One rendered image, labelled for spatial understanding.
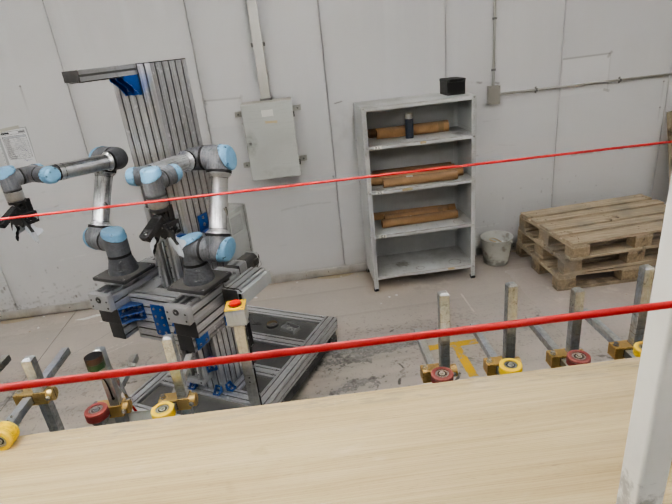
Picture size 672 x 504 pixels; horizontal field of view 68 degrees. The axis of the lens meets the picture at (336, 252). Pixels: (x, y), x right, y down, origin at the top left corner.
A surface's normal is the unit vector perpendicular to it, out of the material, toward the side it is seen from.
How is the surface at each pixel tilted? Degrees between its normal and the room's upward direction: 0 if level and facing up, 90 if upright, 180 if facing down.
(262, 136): 90
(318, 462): 0
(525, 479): 0
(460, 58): 90
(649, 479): 90
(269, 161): 90
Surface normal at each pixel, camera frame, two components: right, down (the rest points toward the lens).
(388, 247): 0.11, 0.38
